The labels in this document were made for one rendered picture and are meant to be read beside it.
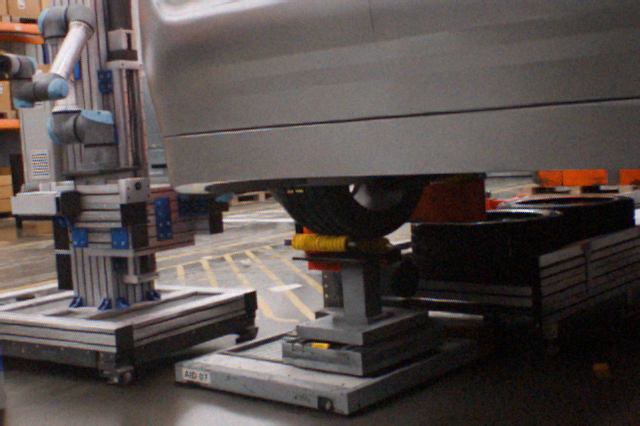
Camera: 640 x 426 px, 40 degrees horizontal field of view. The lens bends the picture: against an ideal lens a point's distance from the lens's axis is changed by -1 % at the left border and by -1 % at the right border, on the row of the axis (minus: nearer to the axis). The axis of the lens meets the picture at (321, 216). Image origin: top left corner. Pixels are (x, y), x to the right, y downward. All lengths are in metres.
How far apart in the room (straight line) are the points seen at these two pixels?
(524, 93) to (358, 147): 0.40
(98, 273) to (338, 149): 2.15
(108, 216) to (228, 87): 1.55
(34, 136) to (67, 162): 0.19
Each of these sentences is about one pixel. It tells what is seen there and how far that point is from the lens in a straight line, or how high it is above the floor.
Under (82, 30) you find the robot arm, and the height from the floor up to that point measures 1.35.
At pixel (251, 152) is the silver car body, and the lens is 2.07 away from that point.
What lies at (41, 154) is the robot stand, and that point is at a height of 0.89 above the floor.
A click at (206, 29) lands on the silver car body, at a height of 1.13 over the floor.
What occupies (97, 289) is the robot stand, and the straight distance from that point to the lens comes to 3.90.
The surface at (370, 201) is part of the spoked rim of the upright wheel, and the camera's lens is 3.29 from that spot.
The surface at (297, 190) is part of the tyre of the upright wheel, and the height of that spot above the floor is 0.71.
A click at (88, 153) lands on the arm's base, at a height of 0.88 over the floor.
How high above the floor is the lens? 0.87
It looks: 5 degrees down
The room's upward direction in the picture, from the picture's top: 4 degrees counter-clockwise
